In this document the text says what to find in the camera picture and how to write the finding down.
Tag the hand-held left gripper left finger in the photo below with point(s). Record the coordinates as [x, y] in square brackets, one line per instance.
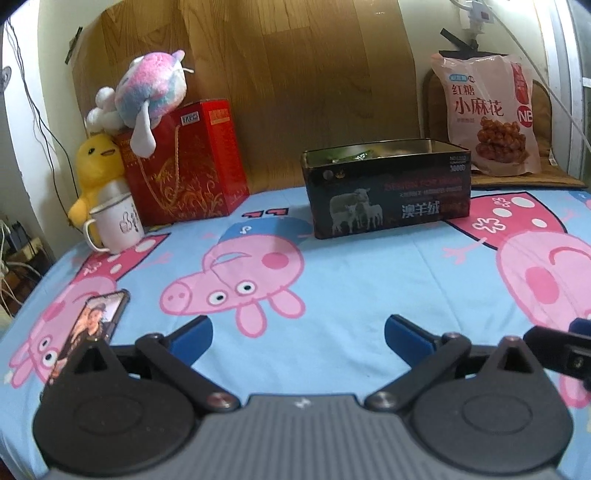
[196, 334]

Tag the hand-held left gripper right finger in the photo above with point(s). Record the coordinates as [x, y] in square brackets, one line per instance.
[406, 338]

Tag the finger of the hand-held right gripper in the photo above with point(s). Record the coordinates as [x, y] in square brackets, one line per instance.
[558, 353]
[584, 325]

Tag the black tin box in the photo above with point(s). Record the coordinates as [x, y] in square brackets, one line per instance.
[392, 203]

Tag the green snack packet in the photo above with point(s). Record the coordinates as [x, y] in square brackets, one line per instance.
[353, 155]

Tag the cartoon pig printed blanket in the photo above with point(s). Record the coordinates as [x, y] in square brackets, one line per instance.
[369, 286]

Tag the smartphone with dark case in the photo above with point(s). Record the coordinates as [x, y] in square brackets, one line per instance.
[99, 318]

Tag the white enamel mug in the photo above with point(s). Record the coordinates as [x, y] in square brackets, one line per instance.
[121, 226]

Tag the red gift box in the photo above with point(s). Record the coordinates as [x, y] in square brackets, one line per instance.
[198, 161]

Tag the wooden bedside stand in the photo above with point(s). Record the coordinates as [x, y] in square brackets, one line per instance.
[21, 258]

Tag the yellow plush duck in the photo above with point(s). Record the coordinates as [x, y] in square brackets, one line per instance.
[97, 166]

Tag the large pink snack bag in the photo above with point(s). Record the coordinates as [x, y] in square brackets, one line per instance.
[487, 120]

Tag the pastel plush toy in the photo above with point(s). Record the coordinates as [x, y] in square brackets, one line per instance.
[147, 87]

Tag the wooden board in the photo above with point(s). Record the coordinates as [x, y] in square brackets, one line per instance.
[286, 83]

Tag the black tape strip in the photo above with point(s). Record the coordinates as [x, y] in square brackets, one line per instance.
[461, 44]

